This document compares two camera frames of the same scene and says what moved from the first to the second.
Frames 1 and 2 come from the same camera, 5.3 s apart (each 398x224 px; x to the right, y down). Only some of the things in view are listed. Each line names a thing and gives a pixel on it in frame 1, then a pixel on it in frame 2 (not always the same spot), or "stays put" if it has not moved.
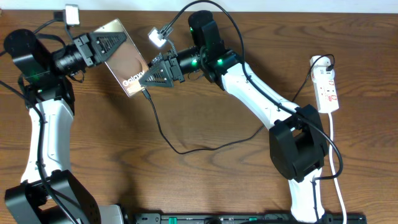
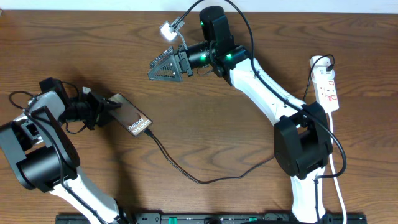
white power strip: [324, 83] stays put
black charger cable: [183, 149] → [331, 69]
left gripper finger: [104, 44] → [111, 105]
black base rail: [241, 218] stays put
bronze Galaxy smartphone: [126, 64] → [129, 116]
